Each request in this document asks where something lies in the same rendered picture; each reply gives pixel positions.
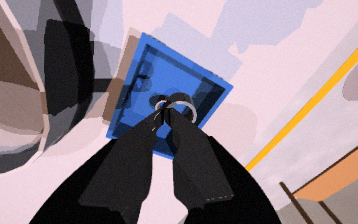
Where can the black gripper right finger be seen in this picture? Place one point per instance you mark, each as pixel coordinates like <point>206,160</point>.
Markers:
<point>207,176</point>

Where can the blue open crate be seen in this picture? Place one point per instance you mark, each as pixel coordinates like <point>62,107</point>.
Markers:
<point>152,74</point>

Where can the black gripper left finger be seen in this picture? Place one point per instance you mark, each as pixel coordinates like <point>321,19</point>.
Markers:
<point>115,178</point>

